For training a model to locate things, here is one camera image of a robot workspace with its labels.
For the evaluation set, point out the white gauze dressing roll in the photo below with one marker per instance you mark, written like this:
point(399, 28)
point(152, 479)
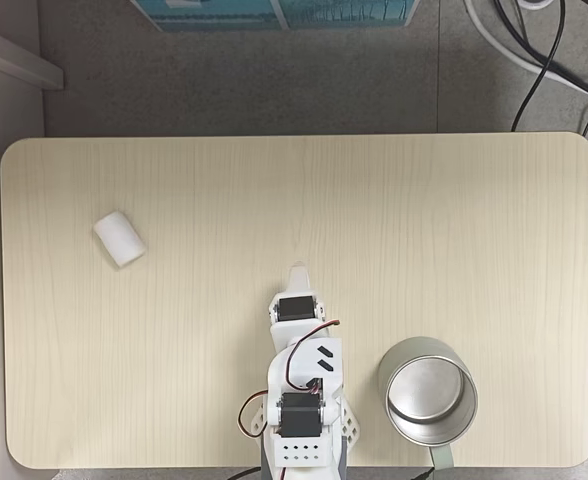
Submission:
point(119, 240)

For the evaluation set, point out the white wall ledge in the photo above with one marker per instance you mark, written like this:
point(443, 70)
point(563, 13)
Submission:
point(19, 57)

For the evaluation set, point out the blue printed box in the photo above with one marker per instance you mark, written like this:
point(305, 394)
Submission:
point(274, 14)

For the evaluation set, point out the grey table clamp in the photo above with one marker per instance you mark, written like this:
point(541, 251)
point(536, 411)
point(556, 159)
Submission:
point(342, 450)

